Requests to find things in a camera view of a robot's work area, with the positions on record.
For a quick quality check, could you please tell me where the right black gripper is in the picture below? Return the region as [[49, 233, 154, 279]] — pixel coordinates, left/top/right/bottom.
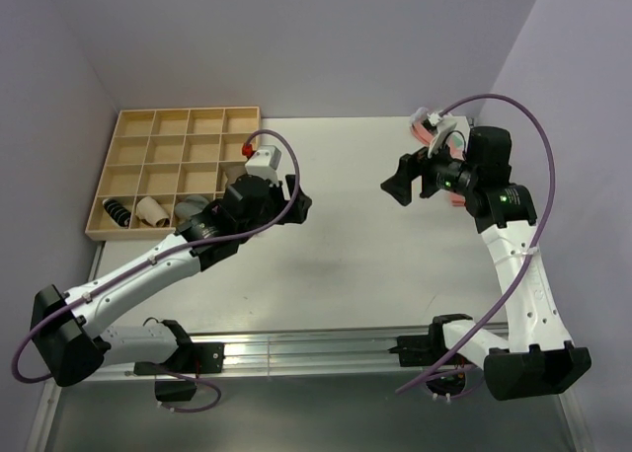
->
[[380, 130, 478, 206]]

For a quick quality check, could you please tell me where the brown sock with striped cuff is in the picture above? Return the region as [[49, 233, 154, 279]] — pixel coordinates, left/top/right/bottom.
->
[[216, 162, 246, 192]]

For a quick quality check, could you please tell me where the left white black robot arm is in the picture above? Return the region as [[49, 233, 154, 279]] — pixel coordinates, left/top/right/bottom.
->
[[28, 175, 312, 387]]

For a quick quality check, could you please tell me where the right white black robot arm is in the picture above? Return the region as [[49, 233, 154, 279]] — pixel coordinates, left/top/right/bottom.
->
[[381, 126, 592, 401]]

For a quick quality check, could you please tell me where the pink patterned sock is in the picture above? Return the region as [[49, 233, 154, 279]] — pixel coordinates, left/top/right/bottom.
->
[[409, 107, 470, 210]]

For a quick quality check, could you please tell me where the grey rolled sock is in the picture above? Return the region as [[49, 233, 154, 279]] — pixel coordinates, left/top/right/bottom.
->
[[174, 194, 210, 221]]

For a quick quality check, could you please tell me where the wooden compartment tray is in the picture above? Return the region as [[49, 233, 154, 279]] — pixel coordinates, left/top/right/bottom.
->
[[86, 107, 261, 241]]

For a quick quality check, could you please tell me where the beige rolled sock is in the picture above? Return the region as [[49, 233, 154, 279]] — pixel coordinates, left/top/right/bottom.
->
[[135, 196, 170, 228]]

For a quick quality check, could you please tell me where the black white rolled sock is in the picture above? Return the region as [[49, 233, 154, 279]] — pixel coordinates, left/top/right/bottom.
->
[[102, 198, 132, 228]]

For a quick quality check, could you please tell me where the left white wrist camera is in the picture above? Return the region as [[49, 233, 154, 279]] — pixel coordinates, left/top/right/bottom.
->
[[242, 143, 281, 186]]

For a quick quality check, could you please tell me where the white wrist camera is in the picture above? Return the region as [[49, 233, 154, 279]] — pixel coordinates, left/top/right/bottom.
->
[[412, 108, 457, 157], [242, 143, 281, 186]]

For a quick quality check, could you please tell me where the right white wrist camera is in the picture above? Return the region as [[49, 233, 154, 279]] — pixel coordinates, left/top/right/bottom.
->
[[412, 108, 457, 157]]

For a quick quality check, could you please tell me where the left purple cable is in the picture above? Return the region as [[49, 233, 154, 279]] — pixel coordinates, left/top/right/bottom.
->
[[10, 129, 301, 414]]

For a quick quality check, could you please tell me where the aluminium frame rail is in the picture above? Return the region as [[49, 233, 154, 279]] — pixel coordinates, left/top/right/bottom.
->
[[81, 322, 427, 382]]

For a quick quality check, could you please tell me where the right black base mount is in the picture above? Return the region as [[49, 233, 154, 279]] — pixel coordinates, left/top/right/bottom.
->
[[388, 323, 470, 397]]

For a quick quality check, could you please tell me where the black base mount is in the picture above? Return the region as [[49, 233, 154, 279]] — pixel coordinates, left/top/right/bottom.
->
[[133, 320, 225, 414], [388, 323, 470, 397]]

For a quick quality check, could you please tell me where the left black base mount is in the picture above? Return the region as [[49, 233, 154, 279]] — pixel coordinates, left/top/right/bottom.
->
[[133, 320, 225, 414]]

